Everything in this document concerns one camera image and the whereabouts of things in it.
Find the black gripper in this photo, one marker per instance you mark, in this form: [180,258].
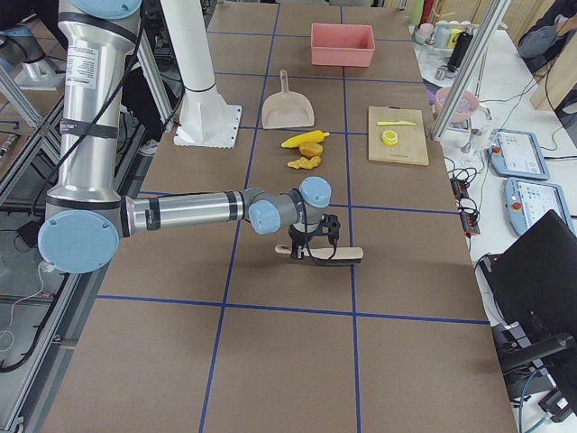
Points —
[297,236]

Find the beige hand brush black bristles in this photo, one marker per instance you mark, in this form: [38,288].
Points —
[325,256]

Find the brown toy bread piece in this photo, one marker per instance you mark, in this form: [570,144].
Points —
[310,150]

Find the yellow toy corn cob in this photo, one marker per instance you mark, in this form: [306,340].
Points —
[316,136]

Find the beige plastic dustpan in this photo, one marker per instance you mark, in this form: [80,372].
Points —
[286,109]

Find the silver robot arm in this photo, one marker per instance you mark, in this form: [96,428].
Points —
[85,218]

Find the pink plastic bin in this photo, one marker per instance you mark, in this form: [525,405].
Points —
[343,45]

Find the yellow lemon slices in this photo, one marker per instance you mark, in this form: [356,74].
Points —
[389,138]

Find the wooden cutting board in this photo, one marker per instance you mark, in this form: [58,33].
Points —
[411,147]

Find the yellow plastic knife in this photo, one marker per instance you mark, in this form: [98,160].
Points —
[396,123]

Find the pink bowl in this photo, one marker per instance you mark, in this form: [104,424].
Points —
[468,104]

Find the lower teach pendant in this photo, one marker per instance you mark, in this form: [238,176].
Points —
[527,201]

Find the teach pendant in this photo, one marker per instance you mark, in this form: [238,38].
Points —
[517,154]
[527,201]

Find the black monitor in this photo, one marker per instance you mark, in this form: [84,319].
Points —
[534,281]

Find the upper teach pendant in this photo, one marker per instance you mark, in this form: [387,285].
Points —
[517,154]

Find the black water bottle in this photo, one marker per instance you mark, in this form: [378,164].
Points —
[463,42]

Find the seated person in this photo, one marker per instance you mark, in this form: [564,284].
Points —
[547,37]

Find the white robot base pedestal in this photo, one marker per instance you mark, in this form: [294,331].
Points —
[205,119]

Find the aluminium frame post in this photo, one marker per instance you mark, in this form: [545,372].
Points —
[478,47]

